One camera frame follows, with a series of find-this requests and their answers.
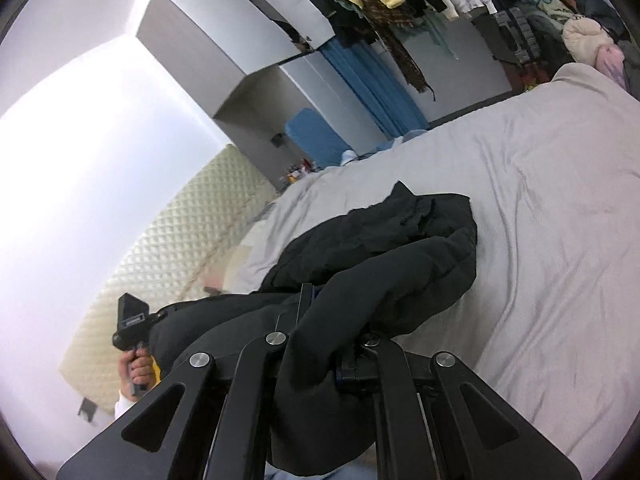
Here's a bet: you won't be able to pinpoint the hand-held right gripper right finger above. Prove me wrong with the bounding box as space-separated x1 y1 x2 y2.
335 332 583 480

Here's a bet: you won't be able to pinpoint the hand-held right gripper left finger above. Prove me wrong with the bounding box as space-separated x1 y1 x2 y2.
56 282 316 480

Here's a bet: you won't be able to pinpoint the black puffer jacket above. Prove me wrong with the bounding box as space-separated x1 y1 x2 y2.
149 180 478 476

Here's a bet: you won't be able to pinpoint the person's left forearm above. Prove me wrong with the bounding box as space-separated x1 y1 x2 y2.
114 387 138 418

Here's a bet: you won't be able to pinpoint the person's left hand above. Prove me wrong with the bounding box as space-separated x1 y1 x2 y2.
117 347 156 403

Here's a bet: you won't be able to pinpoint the cream quilted headboard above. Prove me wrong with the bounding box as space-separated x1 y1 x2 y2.
59 144 276 411

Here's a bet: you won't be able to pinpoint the pale pink pillow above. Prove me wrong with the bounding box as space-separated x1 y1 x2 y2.
200 220 271 293

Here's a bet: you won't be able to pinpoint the small bedside bottles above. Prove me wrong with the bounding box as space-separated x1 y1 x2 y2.
282 157 321 186

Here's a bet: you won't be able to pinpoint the bed with grey sheet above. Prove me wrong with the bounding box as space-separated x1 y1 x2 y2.
220 62 640 480

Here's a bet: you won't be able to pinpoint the blue curtain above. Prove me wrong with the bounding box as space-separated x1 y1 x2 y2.
320 40 430 136

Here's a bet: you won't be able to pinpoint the brown patterned scarf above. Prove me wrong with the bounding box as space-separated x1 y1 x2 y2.
360 0 435 101

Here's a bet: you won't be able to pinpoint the black hanging coat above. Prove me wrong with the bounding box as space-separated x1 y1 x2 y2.
287 0 373 47

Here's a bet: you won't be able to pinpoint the grey wardrobe cabinet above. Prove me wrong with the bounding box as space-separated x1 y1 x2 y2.
136 0 336 191

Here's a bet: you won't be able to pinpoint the teal hanging scarf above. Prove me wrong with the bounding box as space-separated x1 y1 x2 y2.
400 10 458 61

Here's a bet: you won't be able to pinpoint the black grey luggage bag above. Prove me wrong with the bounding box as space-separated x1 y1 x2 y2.
472 7 543 66

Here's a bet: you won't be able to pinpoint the pink garment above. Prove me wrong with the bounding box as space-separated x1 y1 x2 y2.
595 44 627 88

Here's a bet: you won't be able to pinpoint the cream plush jacket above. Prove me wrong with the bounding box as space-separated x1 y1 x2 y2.
562 16 613 66

